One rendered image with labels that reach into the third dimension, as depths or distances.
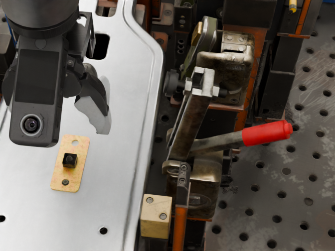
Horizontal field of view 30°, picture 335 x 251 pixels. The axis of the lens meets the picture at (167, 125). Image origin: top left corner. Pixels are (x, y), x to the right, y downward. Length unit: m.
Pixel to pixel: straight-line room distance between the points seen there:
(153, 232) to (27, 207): 0.17
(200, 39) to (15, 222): 0.34
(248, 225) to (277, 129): 0.45
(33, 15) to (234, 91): 0.41
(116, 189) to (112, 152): 0.06
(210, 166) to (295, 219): 0.40
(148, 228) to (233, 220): 0.40
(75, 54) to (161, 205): 0.21
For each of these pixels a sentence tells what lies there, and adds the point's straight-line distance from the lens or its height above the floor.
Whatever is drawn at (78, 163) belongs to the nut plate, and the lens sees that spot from 0.84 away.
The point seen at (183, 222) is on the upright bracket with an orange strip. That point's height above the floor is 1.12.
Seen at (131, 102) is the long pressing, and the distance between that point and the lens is 0.89.
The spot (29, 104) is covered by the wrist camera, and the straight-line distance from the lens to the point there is 0.63.
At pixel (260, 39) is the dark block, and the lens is 0.93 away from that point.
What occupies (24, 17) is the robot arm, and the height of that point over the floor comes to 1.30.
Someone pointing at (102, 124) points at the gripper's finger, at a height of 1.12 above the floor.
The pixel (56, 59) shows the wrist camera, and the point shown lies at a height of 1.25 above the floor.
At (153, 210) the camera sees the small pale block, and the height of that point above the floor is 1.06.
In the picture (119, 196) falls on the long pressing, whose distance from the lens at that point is 0.82.
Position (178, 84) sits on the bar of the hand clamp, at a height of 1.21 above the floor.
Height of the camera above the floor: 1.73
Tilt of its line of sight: 58 degrees down
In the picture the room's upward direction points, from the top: 2 degrees clockwise
